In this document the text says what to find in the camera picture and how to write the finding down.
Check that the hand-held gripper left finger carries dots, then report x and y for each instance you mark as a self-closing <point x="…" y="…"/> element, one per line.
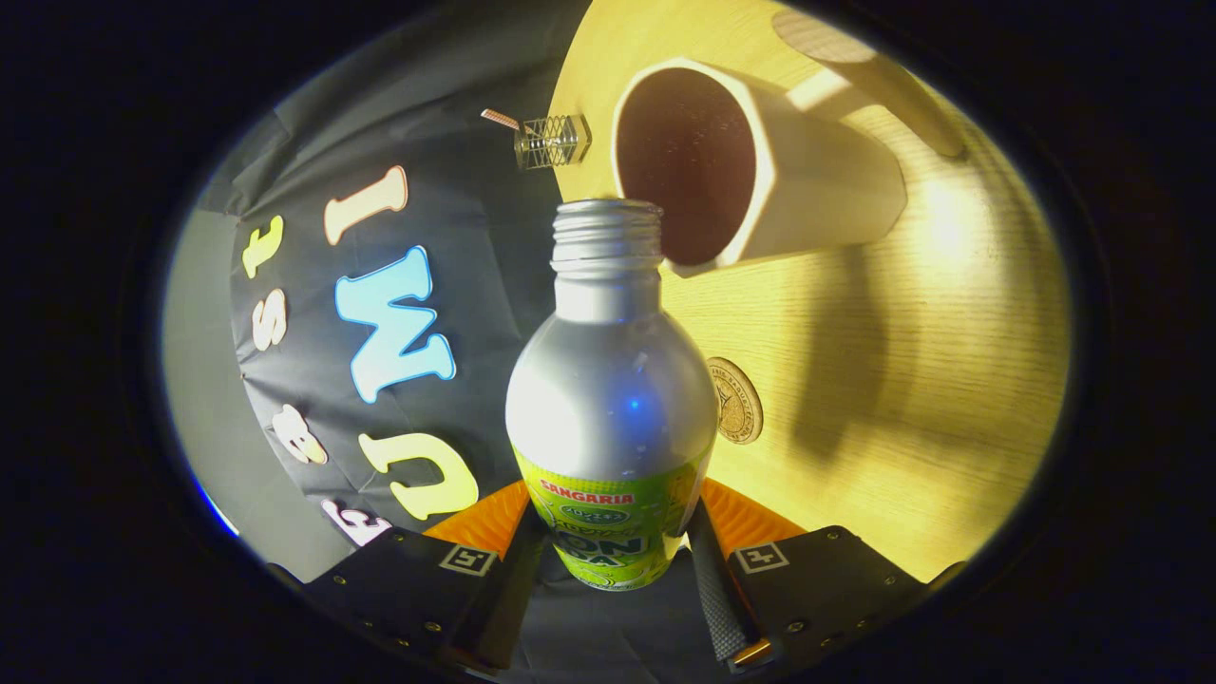
<point x="494" y="608"/>

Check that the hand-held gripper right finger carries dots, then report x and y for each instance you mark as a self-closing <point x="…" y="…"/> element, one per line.
<point x="727" y="598"/>

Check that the round brown coaster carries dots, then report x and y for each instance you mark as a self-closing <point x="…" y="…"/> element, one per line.
<point x="739" y="404"/>

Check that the silver juice bottle green label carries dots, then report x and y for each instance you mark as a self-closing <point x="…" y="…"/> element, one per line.
<point x="608" y="408"/>

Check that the wooden table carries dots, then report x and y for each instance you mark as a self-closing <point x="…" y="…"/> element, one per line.
<point x="902" y="380"/>

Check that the pink stick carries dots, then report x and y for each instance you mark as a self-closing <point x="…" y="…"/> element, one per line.
<point x="499" y="119"/>

